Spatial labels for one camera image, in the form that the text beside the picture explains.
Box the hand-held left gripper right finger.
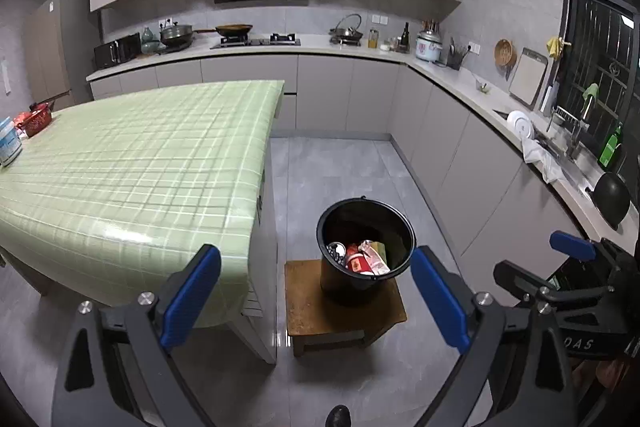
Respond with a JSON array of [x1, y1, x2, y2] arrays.
[[410, 245, 583, 427]]

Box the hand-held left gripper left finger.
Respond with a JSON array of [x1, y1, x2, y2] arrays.
[[50, 244, 223, 427]]

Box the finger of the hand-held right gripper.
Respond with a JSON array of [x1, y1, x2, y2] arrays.
[[549, 231, 623, 262], [492, 261, 556, 303]]

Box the red and white carton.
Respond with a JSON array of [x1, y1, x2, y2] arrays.
[[359, 241, 392, 275]]

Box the black plastic bucket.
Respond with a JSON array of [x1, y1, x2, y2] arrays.
[[316, 197, 417, 306]]

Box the person's right hand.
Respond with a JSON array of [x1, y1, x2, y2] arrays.
[[575, 357, 640, 400]]

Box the black round pan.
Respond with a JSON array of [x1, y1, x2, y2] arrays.
[[592, 172, 632, 232]]

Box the grey island table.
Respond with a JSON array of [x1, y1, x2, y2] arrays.
[[235, 92, 287, 365]]

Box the white dish cloth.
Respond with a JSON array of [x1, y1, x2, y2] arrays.
[[522, 139, 568, 184]]

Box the green glass bottle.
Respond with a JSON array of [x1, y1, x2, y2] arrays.
[[597, 123, 626, 170]]

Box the metal sink faucet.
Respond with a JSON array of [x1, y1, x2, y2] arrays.
[[569, 94, 598, 164]]

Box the brown wooden stool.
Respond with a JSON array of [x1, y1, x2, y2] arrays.
[[284, 259, 408, 358]]

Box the metal dish rack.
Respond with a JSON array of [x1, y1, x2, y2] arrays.
[[547, 104, 584, 134]]

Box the white plate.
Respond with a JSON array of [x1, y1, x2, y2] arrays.
[[506, 109, 536, 142]]

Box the person's right shoe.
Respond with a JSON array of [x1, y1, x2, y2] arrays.
[[325, 405, 351, 427]]

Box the grey cutting board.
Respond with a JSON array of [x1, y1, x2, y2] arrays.
[[509, 48, 549, 108]]

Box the yellow hanging cloth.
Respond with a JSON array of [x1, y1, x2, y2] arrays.
[[546, 36, 573, 59]]

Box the grey kitchen countertop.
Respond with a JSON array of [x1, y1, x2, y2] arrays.
[[86, 34, 640, 253]]

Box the dark barred window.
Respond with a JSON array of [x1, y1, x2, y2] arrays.
[[552, 0, 640, 188]]

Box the black utensil holder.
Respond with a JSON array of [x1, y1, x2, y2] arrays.
[[446, 38, 471, 71]]

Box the grey lower cabinets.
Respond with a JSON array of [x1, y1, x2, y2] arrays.
[[90, 54, 586, 308]]

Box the red basket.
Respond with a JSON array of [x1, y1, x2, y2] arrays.
[[15, 103, 55, 138]]

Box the light blue plastic container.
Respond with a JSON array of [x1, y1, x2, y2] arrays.
[[0, 117, 24, 168]]

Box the white rice cooker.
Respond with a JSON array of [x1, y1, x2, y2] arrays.
[[416, 29, 444, 64]]

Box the black microwave oven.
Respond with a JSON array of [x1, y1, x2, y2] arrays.
[[93, 33, 142, 70]]

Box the lidded black pan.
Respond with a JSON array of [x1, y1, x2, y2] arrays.
[[159, 21, 196, 48]]

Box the black gas stove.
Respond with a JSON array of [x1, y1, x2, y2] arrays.
[[210, 34, 302, 52]]

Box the black wok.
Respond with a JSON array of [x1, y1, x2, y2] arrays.
[[192, 23, 254, 39]]

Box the brown refrigerator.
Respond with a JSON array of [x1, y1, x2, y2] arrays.
[[24, 0, 99, 108]]

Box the metal kettle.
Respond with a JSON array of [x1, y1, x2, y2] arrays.
[[329, 13, 364, 46]]

